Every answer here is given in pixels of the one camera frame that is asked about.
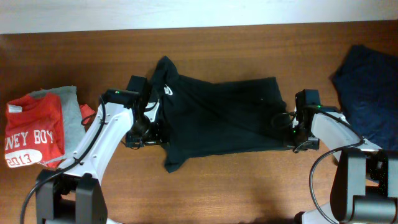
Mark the black t-shirt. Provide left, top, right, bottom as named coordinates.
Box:
left=150, top=56, right=289, bottom=173

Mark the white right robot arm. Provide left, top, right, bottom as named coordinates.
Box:
left=287, top=90, right=397, bottom=223

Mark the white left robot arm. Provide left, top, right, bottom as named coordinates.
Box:
left=33, top=76, right=165, bottom=223

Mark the navy blue t-shirt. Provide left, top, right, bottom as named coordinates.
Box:
left=331, top=45, right=397, bottom=151

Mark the grey folded t-shirt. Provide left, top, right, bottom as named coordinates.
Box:
left=29, top=86, right=85, bottom=162

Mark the red printed t-shirt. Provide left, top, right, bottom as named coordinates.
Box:
left=4, top=93, right=95, bottom=168

